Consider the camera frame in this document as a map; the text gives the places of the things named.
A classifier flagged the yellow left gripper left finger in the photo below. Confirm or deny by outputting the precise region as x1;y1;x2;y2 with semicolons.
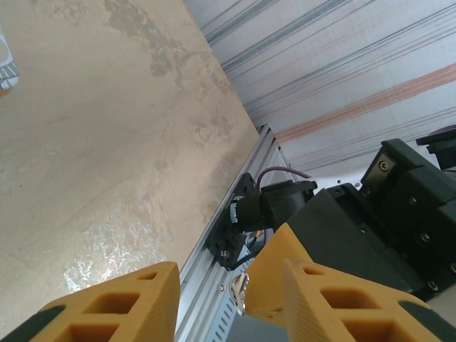
0;261;181;342

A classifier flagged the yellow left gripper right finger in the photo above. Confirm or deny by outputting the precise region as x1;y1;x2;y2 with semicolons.
282;257;456;342

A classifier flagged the bear print LOVE box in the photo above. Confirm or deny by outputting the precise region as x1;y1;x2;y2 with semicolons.
0;24;21;98

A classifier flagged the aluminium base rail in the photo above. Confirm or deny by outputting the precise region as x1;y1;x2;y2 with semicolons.
176;123;294;342

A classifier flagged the grey slotted cable duct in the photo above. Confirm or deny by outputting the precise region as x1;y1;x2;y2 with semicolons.
209;274;258;342

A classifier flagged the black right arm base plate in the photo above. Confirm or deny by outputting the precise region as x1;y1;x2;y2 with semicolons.
206;172;259;271

